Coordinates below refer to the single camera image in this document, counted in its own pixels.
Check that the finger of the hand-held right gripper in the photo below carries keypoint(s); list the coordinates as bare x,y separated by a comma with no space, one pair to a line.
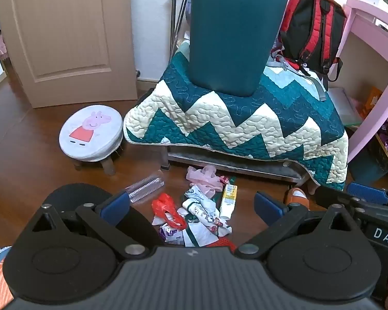
368,193

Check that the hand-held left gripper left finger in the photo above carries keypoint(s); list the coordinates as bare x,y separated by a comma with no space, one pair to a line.
114,206

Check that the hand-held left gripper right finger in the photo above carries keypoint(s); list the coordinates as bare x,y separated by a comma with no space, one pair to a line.
267,206

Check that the silver purple snack wrapper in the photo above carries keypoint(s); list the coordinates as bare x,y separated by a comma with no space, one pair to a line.
172,234

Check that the teal plastic bin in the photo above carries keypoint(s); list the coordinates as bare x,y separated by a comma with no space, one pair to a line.
229,38

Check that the dark teal storage box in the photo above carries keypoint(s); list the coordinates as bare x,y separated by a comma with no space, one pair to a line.
371,164

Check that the orange slipper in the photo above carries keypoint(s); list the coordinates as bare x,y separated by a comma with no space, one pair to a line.
296,198

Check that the crushed clear plastic bottle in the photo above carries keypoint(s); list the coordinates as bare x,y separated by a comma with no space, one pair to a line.
145,189

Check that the yellow white tube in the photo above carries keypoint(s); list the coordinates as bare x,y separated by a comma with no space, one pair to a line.
229,200

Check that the red plastic bag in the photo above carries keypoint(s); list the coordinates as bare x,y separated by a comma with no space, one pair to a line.
166,210

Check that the orange mesh net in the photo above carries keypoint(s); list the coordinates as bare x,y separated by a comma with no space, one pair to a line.
224,244

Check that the pink cloth scrap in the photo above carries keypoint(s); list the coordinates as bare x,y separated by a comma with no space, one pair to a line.
203,176

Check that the white green paper wrapper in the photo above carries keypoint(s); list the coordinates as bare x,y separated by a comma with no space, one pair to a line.
199,234

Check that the round pig print stool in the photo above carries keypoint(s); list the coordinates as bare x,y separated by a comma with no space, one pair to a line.
90,132

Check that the teal cream zigzag quilt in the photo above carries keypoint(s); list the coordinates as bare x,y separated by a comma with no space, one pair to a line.
232,126

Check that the orange box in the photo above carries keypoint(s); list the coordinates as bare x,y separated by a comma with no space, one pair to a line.
373,101

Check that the pink desk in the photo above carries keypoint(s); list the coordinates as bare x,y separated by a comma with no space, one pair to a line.
359,38

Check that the beige wooden door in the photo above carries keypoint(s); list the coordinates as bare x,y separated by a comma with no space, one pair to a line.
64,38

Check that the red black backpack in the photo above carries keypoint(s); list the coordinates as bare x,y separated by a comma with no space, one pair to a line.
310,29

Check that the black metal stand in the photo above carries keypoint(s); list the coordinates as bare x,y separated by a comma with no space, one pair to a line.
177,6

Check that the metal bench frame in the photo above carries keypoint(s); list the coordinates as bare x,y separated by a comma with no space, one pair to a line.
232,164

